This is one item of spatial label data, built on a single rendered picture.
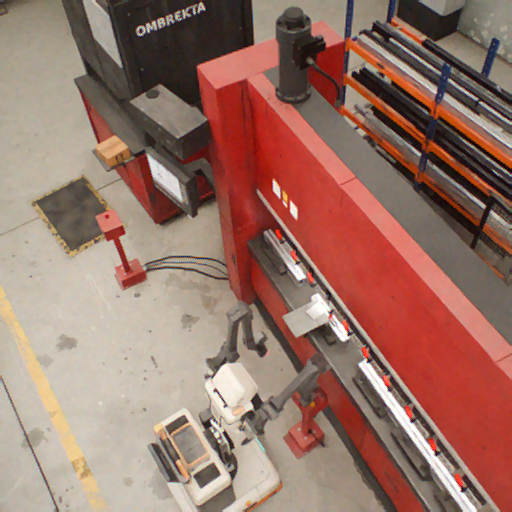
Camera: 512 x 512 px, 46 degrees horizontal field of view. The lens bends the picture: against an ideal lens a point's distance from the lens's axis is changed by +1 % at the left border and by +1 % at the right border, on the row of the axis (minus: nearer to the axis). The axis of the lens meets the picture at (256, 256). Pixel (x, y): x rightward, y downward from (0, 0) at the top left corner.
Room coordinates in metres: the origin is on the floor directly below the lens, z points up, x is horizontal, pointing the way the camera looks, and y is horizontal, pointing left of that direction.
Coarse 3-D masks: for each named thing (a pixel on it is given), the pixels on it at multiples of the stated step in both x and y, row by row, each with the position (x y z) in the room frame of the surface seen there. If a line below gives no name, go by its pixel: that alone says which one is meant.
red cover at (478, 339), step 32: (256, 96) 2.69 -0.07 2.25; (288, 128) 2.37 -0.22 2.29; (320, 160) 2.10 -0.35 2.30; (352, 192) 1.88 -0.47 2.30; (384, 224) 1.67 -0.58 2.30; (384, 256) 1.58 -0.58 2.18; (416, 256) 1.48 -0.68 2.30; (416, 288) 1.38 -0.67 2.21; (448, 288) 1.31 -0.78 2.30; (448, 320) 1.20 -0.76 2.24; (480, 320) 1.15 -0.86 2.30; (480, 352) 1.03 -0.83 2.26
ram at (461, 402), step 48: (288, 192) 2.41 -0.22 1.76; (336, 240) 1.94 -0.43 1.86; (336, 288) 1.90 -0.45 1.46; (384, 288) 1.56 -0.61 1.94; (384, 336) 1.50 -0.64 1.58; (432, 336) 1.25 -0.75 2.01; (432, 384) 1.17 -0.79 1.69; (480, 384) 0.99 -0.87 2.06; (480, 432) 0.89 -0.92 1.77; (480, 480) 0.78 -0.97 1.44
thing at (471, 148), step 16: (368, 80) 4.24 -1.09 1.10; (384, 80) 4.22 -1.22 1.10; (384, 96) 4.01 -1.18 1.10; (400, 96) 3.96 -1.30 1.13; (400, 112) 3.82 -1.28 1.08; (416, 112) 3.74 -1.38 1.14; (448, 128) 3.56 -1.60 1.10; (448, 144) 3.38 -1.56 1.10; (464, 144) 3.33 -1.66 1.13; (464, 160) 3.20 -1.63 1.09; (480, 160) 3.15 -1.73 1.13; (496, 160) 3.17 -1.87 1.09; (480, 176) 3.05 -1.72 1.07; (496, 176) 2.99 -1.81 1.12
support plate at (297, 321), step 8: (312, 304) 2.09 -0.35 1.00; (296, 312) 2.03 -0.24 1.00; (288, 320) 1.98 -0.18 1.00; (296, 320) 1.97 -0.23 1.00; (304, 320) 1.97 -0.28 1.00; (320, 320) 1.96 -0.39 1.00; (328, 320) 1.96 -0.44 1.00; (296, 328) 1.91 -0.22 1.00; (304, 328) 1.91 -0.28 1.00; (312, 328) 1.91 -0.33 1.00; (296, 336) 1.86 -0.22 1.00
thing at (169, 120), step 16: (144, 96) 3.16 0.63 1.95; (160, 96) 3.15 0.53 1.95; (144, 112) 3.00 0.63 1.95; (160, 112) 2.99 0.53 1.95; (176, 112) 2.98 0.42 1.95; (192, 112) 2.97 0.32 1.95; (144, 128) 3.05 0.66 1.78; (160, 128) 2.89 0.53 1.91; (176, 128) 2.83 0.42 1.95; (192, 128) 2.82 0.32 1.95; (208, 128) 2.89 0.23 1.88; (160, 144) 3.13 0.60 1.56; (176, 144) 2.77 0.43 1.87; (192, 144) 2.80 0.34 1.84; (208, 144) 2.88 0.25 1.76
